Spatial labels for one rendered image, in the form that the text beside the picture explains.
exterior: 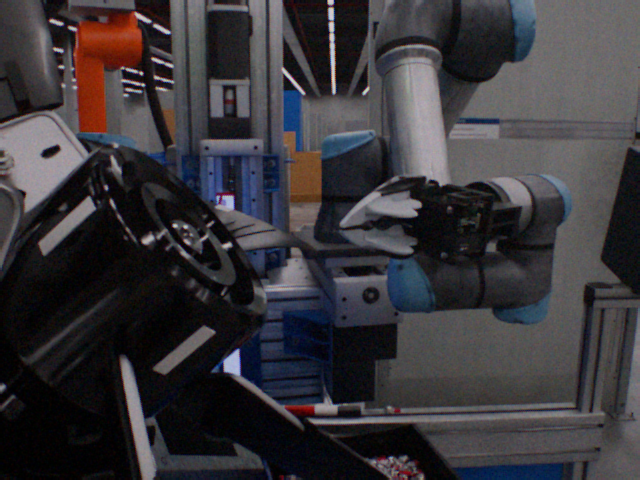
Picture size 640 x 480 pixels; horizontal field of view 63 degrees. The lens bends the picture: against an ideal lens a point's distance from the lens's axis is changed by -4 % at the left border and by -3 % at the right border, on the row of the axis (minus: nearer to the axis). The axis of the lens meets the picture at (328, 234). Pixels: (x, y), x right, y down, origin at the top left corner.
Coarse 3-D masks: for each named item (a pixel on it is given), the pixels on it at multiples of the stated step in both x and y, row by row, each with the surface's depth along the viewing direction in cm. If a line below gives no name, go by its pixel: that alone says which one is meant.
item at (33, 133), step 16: (48, 112) 31; (0, 128) 30; (16, 128) 30; (32, 128) 30; (48, 128) 31; (64, 128) 31; (0, 144) 29; (16, 144) 29; (32, 144) 30; (48, 144) 30; (64, 144) 30; (80, 144) 31; (16, 160) 29; (32, 160) 29; (48, 160) 29; (64, 160) 30; (80, 160) 30; (16, 176) 28; (32, 176) 29; (48, 176) 29; (64, 176) 29; (32, 192) 28
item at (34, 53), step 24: (0, 0) 36; (24, 0) 37; (0, 24) 34; (24, 24) 35; (0, 48) 32; (24, 48) 33; (48, 48) 34; (0, 72) 31; (24, 72) 32; (48, 72) 33; (0, 96) 30; (24, 96) 30; (48, 96) 31; (0, 120) 29
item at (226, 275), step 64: (64, 192) 23; (128, 192) 25; (192, 192) 31; (64, 256) 21; (128, 256) 21; (192, 256) 26; (0, 320) 22; (64, 320) 21; (128, 320) 21; (192, 320) 22; (256, 320) 25; (0, 384) 23; (64, 384) 22; (192, 384) 26; (0, 448) 22; (64, 448) 25
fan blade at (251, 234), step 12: (216, 204) 61; (228, 216) 55; (240, 216) 58; (228, 228) 48; (240, 228) 50; (252, 228) 52; (264, 228) 55; (276, 228) 60; (240, 240) 45; (252, 240) 46; (264, 240) 48; (276, 240) 50; (288, 240) 53; (300, 240) 60
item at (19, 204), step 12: (0, 180) 21; (0, 192) 21; (12, 192) 22; (0, 204) 21; (12, 204) 22; (24, 204) 22; (0, 216) 22; (12, 216) 22; (0, 228) 22; (12, 228) 22; (0, 240) 22; (12, 240) 22; (0, 252) 22; (0, 264) 22; (0, 276) 22
